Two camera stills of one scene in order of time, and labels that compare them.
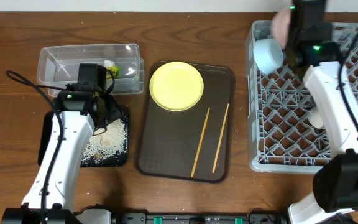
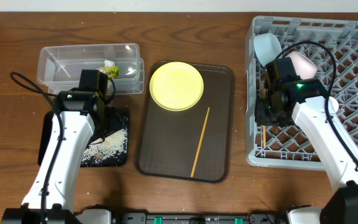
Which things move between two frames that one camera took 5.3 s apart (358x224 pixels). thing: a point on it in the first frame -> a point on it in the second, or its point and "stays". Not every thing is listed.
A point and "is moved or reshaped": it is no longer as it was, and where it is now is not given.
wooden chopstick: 221,137 -> 264,127
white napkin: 108,63 stays
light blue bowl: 268,54 is moved or reshaped
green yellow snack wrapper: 115,71 stays
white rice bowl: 280,27 is moved or reshaped
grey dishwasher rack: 281,138 stays
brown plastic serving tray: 168,140 stays
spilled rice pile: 102,145 stays
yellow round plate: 176,86 stays
